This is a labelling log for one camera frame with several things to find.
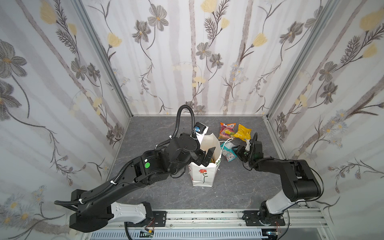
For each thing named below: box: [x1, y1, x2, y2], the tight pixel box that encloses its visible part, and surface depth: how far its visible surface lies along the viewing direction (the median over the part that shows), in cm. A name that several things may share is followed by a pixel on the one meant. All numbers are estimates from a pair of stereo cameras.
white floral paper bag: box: [188, 133, 222, 187], surface depth 75 cm
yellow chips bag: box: [233, 123, 252, 142], surface depth 109 cm
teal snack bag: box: [220, 142, 238, 162], surface depth 95 cm
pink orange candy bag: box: [218, 122, 237, 139], surface depth 109 cm
